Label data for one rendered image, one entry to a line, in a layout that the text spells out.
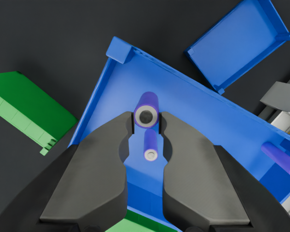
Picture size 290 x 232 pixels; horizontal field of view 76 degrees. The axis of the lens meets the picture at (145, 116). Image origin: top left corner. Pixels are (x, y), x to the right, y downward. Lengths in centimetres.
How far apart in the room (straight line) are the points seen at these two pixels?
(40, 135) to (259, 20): 85
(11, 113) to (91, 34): 38
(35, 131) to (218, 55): 70
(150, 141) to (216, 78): 59
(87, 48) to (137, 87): 53
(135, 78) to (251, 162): 23
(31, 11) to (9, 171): 72
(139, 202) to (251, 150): 19
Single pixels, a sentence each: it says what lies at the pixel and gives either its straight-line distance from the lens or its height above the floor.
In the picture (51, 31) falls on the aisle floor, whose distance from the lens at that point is 83.
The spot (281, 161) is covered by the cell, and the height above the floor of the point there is 53.
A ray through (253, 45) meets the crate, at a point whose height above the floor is 0.
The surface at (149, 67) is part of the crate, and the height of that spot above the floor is 48.
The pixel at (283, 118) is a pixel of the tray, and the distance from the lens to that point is 79.
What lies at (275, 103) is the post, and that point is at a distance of 83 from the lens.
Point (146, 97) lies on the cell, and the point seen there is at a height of 60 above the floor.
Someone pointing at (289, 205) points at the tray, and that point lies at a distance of 67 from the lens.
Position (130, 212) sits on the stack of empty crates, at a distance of 45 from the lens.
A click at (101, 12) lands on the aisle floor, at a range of 78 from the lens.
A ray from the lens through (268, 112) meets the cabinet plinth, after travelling 89.
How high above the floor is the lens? 75
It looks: 71 degrees down
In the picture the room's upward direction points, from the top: 177 degrees counter-clockwise
